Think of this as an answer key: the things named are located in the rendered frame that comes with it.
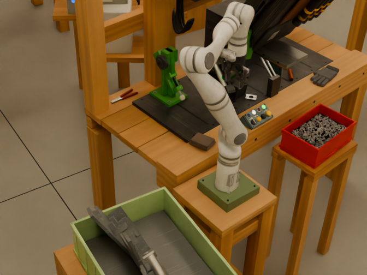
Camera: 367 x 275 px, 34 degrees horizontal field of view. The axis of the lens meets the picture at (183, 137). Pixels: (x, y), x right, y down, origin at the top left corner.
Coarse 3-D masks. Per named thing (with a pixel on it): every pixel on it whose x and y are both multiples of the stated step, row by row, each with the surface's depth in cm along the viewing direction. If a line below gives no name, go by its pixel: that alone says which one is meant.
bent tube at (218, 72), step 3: (228, 42) 294; (216, 63) 304; (216, 66) 304; (219, 66) 305; (216, 69) 304; (219, 69) 304; (216, 72) 304; (219, 72) 303; (219, 75) 303; (222, 75) 303; (219, 78) 303; (222, 81) 302; (225, 81) 303; (222, 84) 302; (225, 84) 302
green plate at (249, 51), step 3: (249, 30) 288; (249, 33) 289; (249, 36) 289; (249, 39) 291; (249, 42) 294; (249, 45) 295; (249, 48) 296; (249, 51) 298; (252, 51) 300; (246, 54) 297; (249, 54) 299; (246, 57) 298; (249, 57) 300
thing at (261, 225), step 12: (180, 204) 265; (192, 216) 265; (264, 216) 263; (204, 228) 260; (240, 228) 260; (252, 228) 265; (264, 228) 269; (216, 240) 252; (228, 240) 253; (240, 240) 263; (252, 240) 276; (264, 240) 275; (228, 252) 258; (252, 252) 280; (264, 252) 282; (252, 264) 284
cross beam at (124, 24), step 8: (184, 0) 315; (200, 0) 324; (208, 0) 328; (184, 8) 318; (192, 8) 323; (120, 16) 295; (128, 16) 296; (136, 16) 297; (104, 24) 289; (112, 24) 289; (120, 24) 293; (128, 24) 296; (136, 24) 300; (112, 32) 292; (120, 32) 295; (128, 32) 299; (112, 40) 294
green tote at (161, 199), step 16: (160, 192) 247; (112, 208) 238; (128, 208) 243; (144, 208) 248; (160, 208) 253; (176, 208) 242; (80, 224) 233; (96, 224) 238; (176, 224) 247; (192, 224) 233; (80, 240) 225; (192, 240) 238; (208, 240) 226; (80, 256) 235; (208, 256) 229; (96, 272) 220; (224, 272) 221
